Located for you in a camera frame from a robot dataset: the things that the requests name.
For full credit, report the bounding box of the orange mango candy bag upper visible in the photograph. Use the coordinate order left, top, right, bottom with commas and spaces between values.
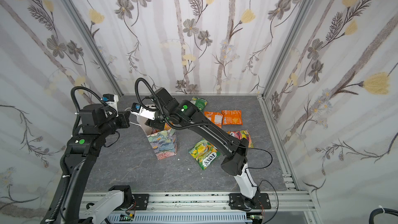
204, 112, 223, 128

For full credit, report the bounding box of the white vented cable duct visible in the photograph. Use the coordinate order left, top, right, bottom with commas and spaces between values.
107, 212, 253, 224

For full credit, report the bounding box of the green snack packet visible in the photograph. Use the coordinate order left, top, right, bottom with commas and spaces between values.
190, 96, 207, 112

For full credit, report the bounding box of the black corrugated hose corner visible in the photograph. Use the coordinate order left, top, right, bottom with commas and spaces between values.
368, 206, 398, 224

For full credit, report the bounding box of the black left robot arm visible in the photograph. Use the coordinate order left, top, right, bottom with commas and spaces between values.
41, 86, 133, 224

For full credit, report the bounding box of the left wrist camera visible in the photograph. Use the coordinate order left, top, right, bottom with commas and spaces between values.
102, 94, 119, 112

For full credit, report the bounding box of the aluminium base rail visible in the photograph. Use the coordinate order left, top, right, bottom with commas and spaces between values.
79, 174, 321, 224

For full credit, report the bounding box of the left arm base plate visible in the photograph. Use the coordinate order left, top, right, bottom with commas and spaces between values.
132, 193, 149, 211

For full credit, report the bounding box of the green Fox's candy bag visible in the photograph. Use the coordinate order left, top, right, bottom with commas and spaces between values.
189, 139, 220, 170

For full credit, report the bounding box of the floral white paper bag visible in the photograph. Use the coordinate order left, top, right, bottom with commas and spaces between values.
125, 107, 177, 160

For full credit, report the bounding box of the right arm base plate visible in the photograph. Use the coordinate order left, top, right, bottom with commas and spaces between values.
229, 193, 272, 212

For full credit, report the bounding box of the colourful Fox's candy bag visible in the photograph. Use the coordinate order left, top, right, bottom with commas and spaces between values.
227, 130, 254, 148

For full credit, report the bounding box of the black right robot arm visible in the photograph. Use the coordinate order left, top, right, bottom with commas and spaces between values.
132, 78, 265, 212

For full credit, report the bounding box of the small orange snack packet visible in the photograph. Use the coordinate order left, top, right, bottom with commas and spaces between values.
221, 111, 243, 125

